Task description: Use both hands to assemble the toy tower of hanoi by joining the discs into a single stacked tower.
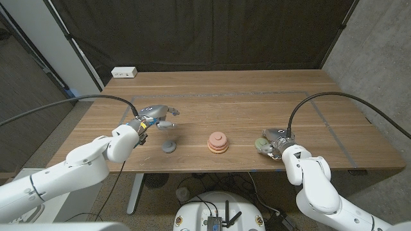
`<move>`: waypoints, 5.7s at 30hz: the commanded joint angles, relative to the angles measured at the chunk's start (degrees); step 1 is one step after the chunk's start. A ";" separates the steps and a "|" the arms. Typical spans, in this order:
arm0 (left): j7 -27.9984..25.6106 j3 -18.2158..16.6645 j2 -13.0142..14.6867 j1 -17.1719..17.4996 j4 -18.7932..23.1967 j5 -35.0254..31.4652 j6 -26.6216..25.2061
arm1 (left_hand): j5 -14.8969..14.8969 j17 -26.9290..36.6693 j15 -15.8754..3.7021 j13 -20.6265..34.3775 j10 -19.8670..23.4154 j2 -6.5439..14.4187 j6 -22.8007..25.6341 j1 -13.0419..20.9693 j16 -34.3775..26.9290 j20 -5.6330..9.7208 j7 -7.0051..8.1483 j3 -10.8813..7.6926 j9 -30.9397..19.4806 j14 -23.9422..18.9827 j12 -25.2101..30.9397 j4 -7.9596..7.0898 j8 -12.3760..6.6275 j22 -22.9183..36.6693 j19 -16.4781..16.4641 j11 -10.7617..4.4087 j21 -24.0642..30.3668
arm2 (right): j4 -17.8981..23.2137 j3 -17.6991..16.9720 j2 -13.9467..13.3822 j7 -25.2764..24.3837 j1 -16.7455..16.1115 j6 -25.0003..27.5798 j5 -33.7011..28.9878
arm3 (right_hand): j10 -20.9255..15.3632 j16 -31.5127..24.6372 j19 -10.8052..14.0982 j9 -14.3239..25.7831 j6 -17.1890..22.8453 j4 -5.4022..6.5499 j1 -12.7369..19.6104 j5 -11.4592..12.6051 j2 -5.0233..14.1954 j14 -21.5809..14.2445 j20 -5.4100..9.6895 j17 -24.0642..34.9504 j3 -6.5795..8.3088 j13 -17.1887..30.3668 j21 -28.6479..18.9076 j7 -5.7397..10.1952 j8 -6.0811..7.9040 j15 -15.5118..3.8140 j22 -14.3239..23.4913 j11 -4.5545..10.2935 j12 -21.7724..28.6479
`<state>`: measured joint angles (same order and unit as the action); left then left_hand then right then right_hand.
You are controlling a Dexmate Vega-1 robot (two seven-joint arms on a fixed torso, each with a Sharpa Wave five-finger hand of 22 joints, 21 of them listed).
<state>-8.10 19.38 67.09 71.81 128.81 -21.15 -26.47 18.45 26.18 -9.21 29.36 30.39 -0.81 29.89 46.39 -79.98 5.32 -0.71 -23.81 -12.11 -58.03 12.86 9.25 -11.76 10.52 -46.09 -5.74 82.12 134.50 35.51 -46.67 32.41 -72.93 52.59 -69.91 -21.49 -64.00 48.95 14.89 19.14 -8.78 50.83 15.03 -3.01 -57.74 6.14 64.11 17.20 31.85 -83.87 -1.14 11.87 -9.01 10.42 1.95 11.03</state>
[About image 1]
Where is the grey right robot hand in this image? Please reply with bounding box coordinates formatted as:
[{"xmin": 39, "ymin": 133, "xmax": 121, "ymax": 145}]
[{"xmin": 256, "ymin": 128, "xmax": 295, "ymax": 158}]

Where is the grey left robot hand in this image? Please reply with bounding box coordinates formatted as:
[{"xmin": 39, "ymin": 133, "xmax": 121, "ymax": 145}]
[{"xmin": 128, "ymin": 104, "xmax": 180, "ymax": 135}]

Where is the green toy disc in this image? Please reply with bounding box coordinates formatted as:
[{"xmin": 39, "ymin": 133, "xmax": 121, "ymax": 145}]
[{"xmin": 254, "ymin": 137, "xmax": 270, "ymax": 151}]

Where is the dusty pink toy disc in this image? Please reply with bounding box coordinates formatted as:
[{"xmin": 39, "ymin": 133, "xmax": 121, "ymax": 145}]
[{"xmin": 208, "ymin": 131, "xmax": 228, "ymax": 147}]

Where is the coral red toy disc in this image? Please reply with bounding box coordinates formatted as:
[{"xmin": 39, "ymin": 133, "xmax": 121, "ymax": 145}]
[{"xmin": 207, "ymin": 141, "xmax": 229, "ymax": 151}]

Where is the small grey toy disc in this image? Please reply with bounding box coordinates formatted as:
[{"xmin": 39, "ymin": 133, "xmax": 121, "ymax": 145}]
[{"xmin": 161, "ymin": 140, "xmax": 177, "ymax": 154}]

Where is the large orange toy disc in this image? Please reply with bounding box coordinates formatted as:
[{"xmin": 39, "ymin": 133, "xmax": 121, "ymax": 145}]
[{"xmin": 207, "ymin": 146, "xmax": 229, "ymax": 155}]

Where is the white power strip box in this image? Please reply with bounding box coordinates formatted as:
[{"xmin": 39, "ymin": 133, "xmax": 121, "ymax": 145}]
[{"xmin": 110, "ymin": 66, "xmax": 138, "ymax": 79}]

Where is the black round floor fan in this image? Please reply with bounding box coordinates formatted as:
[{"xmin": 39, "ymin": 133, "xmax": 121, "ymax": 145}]
[{"xmin": 143, "ymin": 173, "xmax": 170, "ymax": 189}]

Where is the grey tape workspace outline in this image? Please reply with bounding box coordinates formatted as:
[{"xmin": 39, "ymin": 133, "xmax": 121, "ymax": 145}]
[{"xmin": 118, "ymin": 90, "xmax": 358, "ymax": 168}]

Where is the white table leg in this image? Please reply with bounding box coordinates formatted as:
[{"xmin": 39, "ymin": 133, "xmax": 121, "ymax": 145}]
[{"xmin": 127, "ymin": 173, "xmax": 144, "ymax": 215}]

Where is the black power brick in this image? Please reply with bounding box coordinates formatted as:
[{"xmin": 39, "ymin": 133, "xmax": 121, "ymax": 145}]
[{"xmin": 265, "ymin": 211, "xmax": 298, "ymax": 231}]

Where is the grey round floor object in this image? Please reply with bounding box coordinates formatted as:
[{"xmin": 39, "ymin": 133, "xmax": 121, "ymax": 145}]
[{"xmin": 175, "ymin": 187, "xmax": 191, "ymax": 202}]

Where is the black fabric backdrop curtain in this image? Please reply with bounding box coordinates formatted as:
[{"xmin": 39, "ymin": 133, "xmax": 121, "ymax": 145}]
[{"xmin": 48, "ymin": 0, "xmax": 360, "ymax": 86}]

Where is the white robot torso base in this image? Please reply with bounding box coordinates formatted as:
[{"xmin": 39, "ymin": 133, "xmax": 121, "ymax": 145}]
[{"xmin": 172, "ymin": 191, "xmax": 267, "ymax": 231}]

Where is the grey radio box with antennas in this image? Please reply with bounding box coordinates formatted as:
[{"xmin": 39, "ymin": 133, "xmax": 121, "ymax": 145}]
[{"xmin": 207, "ymin": 200, "xmax": 242, "ymax": 231}]

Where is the grey white sneaker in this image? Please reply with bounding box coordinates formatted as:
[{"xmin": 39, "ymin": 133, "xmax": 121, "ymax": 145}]
[{"xmin": 9, "ymin": 205, "xmax": 45, "ymax": 225}]

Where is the white floor cable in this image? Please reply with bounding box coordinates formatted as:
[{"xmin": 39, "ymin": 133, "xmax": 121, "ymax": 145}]
[{"xmin": 247, "ymin": 172, "xmax": 281, "ymax": 215}]

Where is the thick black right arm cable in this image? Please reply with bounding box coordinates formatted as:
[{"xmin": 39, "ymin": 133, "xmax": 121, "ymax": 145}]
[{"xmin": 286, "ymin": 91, "xmax": 411, "ymax": 141}]

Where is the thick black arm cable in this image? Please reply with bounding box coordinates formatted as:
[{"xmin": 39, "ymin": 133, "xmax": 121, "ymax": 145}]
[
  {"xmin": 0, "ymin": 94, "xmax": 139, "ymax": 126},
  {"xmin": 286, "ymin": 91, "xmax": 411, "ymax": 141}
]

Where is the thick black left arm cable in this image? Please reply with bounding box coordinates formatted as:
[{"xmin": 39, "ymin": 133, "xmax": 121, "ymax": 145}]
[{"xmin": 0, "ymin": 94, "xmax": 139, "ymax": 126}]

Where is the thin black left wrist cable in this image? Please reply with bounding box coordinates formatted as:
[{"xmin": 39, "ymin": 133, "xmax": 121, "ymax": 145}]
[{"xmin": 94, "ymin": 160, "xmax": 127, "ymax": 222}]

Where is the black backdrop frame pole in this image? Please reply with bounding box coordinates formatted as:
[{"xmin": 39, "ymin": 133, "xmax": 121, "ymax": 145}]
[
  {"xmin": 42, "ymin": 0, "xmax": 105, "ymax": 92},
  {"xmin": 319, "ymin": 0, "xmax": 360, "ymax": 70}
]

